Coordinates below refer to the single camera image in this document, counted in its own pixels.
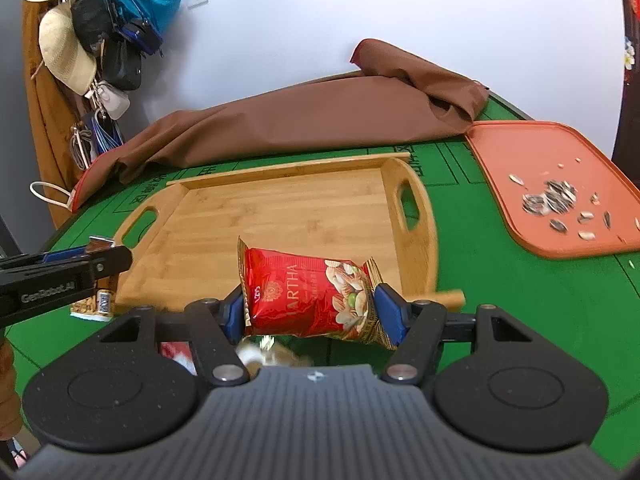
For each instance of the brown red snack packet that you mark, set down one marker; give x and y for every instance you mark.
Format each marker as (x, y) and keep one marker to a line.
(95, 306)

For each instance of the person's left forearm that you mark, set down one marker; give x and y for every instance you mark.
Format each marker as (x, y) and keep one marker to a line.
(7, 390)

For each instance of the dark flowered cloth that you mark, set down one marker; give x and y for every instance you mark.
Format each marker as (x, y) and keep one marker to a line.
(630, 20)

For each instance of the orange plastic tray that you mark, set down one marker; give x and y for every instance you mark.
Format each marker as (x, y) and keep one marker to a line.
(525, 160)

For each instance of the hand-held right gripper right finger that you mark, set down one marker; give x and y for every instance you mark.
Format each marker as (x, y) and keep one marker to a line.
(391, 312)

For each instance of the red nut snack packet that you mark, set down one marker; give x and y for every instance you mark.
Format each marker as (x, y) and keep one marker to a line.
(300, 295)

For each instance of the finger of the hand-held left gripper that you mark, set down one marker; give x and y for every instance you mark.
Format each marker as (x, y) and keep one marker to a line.
(107, 260)
(65, 255)

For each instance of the beige hat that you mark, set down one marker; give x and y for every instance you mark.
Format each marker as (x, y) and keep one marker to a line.
(65, 55)

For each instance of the blue and black bag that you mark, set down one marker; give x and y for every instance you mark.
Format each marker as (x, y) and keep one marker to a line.
(142, 35)

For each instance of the white pouch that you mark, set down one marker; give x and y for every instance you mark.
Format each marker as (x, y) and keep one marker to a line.
(112, 100)

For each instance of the pile of sunflower seeds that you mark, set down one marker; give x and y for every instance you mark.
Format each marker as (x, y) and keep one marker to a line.
(557, 194)

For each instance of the brown cloth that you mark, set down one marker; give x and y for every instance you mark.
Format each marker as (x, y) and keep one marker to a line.
(300, 115)

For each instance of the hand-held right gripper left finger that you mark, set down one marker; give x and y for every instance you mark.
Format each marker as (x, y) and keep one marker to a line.
(231, 312)

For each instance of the black cap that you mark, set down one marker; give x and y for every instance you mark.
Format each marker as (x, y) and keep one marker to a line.
(90, 22)

